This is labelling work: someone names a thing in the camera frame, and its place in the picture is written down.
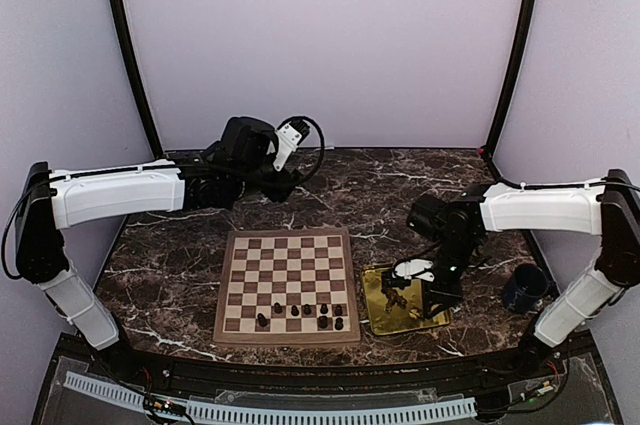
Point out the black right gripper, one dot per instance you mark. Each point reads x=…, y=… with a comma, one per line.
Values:
x=449, y=295

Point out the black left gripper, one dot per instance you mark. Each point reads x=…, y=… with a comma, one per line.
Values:
x=279, y=191

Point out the wooden chess board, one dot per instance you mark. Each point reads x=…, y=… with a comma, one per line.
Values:
x=291, y=267

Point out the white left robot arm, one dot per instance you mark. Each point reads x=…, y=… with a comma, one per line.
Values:
x=53, y=201

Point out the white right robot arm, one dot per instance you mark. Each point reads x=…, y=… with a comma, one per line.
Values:
x=607, y=208

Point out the pile of dark chess pieces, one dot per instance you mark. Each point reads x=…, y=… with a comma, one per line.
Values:
x=402, y=298

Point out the gold metal tray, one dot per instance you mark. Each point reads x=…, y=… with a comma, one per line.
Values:
x=394, y=311

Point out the dark blue mug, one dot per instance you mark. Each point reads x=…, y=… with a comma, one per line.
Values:
x=526, y=286

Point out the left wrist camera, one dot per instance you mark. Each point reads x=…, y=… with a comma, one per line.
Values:
x=288, y=137

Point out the black front rail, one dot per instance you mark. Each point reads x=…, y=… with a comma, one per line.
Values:
x=201, y=376

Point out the left black frame post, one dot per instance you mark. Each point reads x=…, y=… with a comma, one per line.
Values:
x=130, y=62

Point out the black frame post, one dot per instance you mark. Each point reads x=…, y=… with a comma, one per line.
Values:
x=130, y=62
x=511, y=75

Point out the white slotted cable duct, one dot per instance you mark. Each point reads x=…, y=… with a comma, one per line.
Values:
x=235, y=407

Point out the right black frame post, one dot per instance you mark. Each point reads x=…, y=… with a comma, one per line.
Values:
x=511, y=75

